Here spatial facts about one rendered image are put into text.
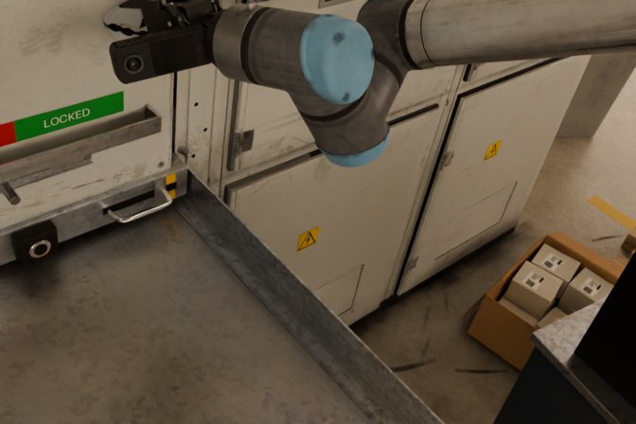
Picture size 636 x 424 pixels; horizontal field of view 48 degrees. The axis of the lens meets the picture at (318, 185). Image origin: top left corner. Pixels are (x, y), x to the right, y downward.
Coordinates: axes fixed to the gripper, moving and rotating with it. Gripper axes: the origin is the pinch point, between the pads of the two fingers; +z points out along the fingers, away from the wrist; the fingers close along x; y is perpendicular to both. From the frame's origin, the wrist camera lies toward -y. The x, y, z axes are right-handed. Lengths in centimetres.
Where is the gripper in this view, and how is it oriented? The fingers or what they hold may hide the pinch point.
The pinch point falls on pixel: (106, 24)
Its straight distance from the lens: 100.3
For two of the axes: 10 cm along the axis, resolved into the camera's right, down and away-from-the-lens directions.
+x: -0.7, -8.6, -5.1
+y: 5.6, -4.6, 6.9
